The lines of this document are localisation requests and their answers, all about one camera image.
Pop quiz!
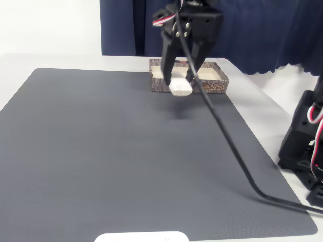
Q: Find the white rectangular eraser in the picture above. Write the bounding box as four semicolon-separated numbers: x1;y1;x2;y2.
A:
168;77;193;98

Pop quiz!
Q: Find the dark grey textured mat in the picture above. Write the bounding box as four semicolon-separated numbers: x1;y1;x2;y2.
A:
0;67;318;239

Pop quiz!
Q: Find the brown patterned cardboard box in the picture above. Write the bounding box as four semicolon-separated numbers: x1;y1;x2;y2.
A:
149;58;230;94

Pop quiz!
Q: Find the white bowl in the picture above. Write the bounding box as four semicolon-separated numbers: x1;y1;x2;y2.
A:
94;231;190;242

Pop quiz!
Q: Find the thick black camera cable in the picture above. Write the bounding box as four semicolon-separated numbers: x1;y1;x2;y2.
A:
174;0;323;216

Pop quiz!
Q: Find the dark blue curtain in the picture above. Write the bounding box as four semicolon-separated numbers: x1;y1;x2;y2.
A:
99;0;323;76

